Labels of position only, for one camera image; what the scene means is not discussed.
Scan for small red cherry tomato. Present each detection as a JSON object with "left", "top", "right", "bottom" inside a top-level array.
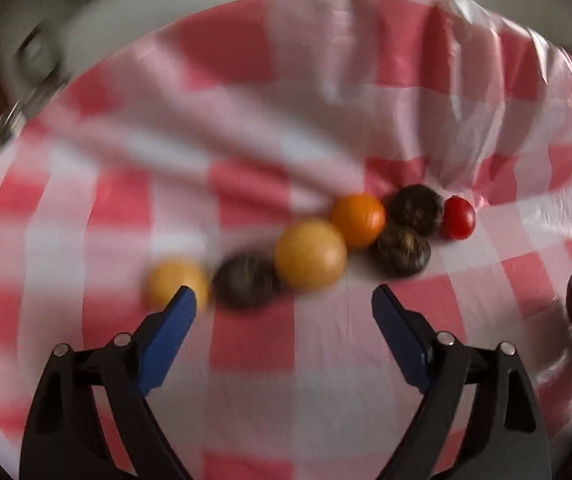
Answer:
[{"left": 441, "top": 195, "right": 477, "bottom": 240}]

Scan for red white checkered tablecloth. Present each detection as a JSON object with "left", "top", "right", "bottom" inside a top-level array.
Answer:
[{"left": 0, "top": 0, "right": 572, "bottom": 474}]

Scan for dark mottled passion fruit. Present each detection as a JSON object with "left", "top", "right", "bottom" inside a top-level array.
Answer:
[{"left": 387, "top": 184, "right": 444, "bottom": 237}]

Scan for orange tangerine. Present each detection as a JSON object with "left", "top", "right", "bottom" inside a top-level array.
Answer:
[{"left": 329, "top": 193, "right": 387, "bottom": 250}]

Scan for yellow striped round fruit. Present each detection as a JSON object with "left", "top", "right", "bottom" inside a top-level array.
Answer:
[{"left": 144, "top": 258, "right": 210, "bottom": 312}]

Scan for dark purple passion fruit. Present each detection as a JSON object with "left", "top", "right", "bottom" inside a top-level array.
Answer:
[{"left": 212, "top": 254, "right": 281, "bottom": 310}]

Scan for dark passion fruit front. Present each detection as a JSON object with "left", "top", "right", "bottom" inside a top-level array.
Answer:
[{"left": 368, "top": 224, "right": 431, "bottom": 278}]

